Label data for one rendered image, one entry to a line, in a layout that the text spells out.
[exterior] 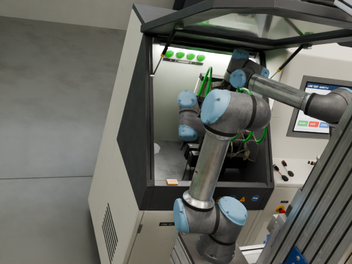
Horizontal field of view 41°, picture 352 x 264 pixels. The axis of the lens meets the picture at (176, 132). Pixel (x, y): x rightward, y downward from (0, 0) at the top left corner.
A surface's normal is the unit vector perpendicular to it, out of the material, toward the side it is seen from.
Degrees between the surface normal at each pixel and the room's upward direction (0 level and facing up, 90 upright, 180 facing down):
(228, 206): 7
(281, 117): 76
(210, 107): 83
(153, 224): 90
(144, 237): 90
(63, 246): 0
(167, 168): 0
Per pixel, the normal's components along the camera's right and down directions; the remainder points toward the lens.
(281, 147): 0.34, 0.36
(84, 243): 0.27, -0.81
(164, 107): 0.29, 0.58
